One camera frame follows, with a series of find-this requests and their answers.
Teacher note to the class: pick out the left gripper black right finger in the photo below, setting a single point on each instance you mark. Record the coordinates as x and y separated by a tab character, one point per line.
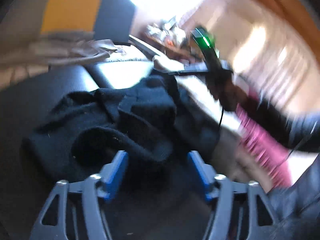
237	210

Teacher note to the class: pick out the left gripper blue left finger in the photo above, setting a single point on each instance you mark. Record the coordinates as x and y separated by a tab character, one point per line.
103	185

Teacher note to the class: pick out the black knit sweater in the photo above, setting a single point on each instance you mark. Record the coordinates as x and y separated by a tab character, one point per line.
153	121

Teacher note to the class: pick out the person's right hand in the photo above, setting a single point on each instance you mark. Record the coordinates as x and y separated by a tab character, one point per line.
222	88

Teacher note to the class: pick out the beige knit sweater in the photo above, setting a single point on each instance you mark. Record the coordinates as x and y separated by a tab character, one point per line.
229	157

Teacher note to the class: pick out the jars and boxes on table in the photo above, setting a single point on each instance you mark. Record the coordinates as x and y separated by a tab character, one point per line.
167	33

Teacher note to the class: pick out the wooden side table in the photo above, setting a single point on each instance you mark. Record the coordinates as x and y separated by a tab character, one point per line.
170	51

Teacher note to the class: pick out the grey yellow blue sofa chair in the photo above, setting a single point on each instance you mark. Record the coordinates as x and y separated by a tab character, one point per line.
26	20

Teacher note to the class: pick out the grey garment on chair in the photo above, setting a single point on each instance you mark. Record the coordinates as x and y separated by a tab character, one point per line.
61	48

